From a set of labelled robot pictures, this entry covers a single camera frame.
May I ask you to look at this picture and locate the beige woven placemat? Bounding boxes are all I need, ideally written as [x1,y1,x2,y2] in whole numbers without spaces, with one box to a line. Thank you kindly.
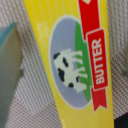
[0,0,128,128]

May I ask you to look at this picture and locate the grey green-padded gripper finger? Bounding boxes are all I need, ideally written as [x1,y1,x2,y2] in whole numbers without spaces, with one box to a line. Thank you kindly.
[0,22,22,128]

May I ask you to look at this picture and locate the yellow box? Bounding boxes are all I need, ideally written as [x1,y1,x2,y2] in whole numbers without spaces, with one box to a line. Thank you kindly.
[24,0,114,128]

